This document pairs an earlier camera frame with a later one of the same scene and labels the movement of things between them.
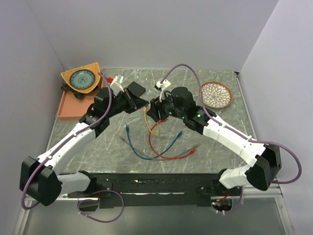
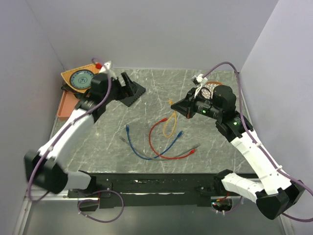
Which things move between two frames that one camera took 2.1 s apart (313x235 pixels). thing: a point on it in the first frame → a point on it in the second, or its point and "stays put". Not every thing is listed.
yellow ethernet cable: x=148 y=107 → x=171 y=102
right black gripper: x=156 y=105 → x=186 y=106
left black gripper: x=137 y=103 → x=124 y=90
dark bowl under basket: x=78 y=94 stays put
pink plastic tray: x=72 y=108 stays put
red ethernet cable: x=190 y=152 stays put
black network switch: x=136 y=89 stays put
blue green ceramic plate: x=82 y=79 stays put
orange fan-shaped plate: x=94 y=67 stays put
